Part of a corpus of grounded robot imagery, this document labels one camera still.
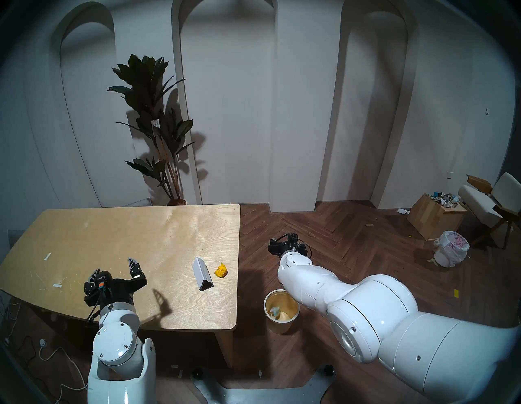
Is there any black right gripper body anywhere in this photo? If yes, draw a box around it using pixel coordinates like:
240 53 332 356
268 239 304 258

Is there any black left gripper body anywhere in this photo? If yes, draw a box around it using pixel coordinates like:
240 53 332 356
99 277 148 311

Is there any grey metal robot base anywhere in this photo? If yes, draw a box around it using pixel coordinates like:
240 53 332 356
191 364 336 404

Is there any round beige trash bin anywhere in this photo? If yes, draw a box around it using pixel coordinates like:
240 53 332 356
263 289 301 335

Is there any bin with white plastic bag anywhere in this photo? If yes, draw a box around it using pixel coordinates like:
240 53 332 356
433 230 470 268

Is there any pile of mixed small trash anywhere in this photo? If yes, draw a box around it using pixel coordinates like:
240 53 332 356
425 190 463 209

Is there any light wooden table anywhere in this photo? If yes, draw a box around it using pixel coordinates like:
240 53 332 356
0 204 241 369

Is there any wooden cube box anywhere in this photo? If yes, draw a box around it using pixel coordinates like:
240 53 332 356
407 193 468 241

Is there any tall green potted plant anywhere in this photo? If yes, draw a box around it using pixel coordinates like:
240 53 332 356
107 54 196 206

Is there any cream cushioned wooden armchair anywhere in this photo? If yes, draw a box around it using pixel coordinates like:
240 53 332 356
458 172 521 249

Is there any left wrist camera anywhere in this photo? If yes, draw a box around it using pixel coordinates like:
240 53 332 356
84 270 113 306

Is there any white floor cable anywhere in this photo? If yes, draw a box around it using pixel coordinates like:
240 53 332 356
38 339 88 404

